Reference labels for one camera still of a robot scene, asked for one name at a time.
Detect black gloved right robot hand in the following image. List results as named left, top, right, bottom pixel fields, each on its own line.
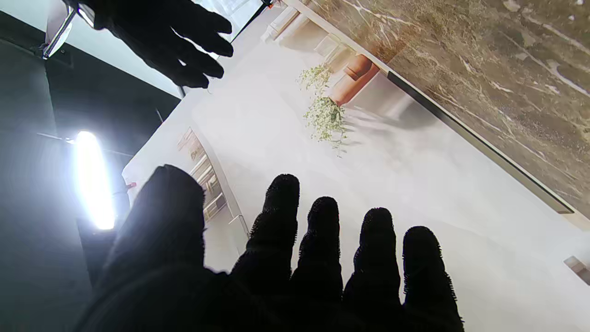
left=69, top=0, right=234, bottom=88

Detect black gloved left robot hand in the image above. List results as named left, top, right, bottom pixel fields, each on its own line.
left=76, top=165, right=464, bottom=332

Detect glossy poster board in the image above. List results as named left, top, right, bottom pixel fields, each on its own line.
left=43, top=0, right=77, bottom=59

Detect bright studio light panel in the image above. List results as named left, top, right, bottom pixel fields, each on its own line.
left=74, top=131, right=116, bottom=230

